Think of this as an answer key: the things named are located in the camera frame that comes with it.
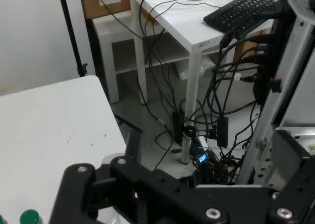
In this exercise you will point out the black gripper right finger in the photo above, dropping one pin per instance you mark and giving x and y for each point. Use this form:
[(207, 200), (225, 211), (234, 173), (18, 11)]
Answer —
[(300, 201)]

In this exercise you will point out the clear plastic bag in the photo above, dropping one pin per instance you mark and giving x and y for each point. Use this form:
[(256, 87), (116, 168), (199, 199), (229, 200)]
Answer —
[(197, 69)]

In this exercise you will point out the clear plastic jar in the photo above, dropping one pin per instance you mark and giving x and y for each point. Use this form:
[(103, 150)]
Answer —
[(115, 217)]

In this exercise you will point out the white shelf unit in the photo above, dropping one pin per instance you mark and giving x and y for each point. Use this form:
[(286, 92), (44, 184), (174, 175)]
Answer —
[(105, 37)]

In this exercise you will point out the white desk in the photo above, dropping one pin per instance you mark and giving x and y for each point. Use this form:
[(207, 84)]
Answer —
[(182, 24)]

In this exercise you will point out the labelled cardboard box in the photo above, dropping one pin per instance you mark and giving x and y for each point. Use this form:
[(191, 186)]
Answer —
[(91, 7)]

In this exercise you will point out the power meter with blue display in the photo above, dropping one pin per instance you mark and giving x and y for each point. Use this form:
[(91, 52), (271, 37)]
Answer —
[(203, 158)]

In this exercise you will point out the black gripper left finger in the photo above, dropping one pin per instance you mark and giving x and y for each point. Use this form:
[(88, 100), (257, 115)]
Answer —
[(73, 189)]

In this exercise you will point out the green cap spice bottle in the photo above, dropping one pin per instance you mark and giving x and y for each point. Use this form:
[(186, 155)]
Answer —
[(29, 217), (2, 220)]

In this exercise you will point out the aluminium extrusion frame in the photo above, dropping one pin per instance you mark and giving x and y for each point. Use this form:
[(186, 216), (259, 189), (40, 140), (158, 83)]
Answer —
[(278, 98)]

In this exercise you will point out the black power strip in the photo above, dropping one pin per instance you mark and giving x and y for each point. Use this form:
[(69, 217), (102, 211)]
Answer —
[(177, 128), (222, 131)]

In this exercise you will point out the black keyboard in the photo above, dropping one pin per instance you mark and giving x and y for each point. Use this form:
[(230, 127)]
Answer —
[(246, 7)]

